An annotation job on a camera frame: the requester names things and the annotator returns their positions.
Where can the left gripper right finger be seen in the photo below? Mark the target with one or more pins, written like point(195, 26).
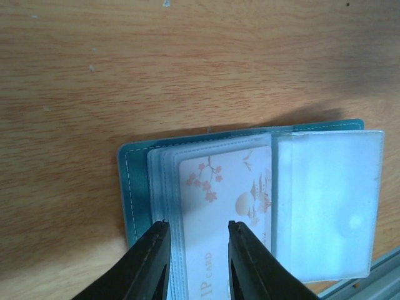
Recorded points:
point(254, 273)

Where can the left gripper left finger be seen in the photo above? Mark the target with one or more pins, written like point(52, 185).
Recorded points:
point(142, 273)

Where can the blue card holder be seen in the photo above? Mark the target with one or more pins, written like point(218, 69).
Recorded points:
point(309, 192)

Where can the front aluminium rail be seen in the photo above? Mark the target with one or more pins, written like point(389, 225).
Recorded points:
point(382, 282)

